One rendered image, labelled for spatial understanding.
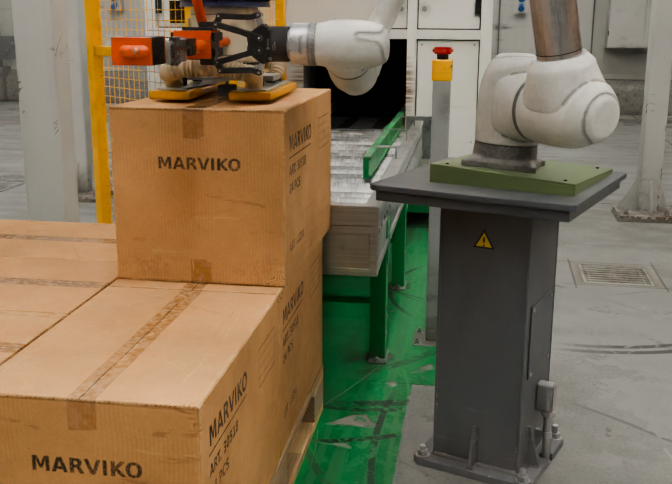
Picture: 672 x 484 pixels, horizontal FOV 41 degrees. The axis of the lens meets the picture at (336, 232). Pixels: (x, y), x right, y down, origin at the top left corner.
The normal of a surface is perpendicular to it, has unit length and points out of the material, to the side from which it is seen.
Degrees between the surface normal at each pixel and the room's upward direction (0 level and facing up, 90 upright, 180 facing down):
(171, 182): 90
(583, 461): 0
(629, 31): 90
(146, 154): 90
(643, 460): 0
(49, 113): 92
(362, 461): 0
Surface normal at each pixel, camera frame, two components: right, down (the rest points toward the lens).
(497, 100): -0.84, 0.02
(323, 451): 0.00, -0.97
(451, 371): -0.50, 0.20
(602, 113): 0.51, 0.33
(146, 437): -0.15, 0.23
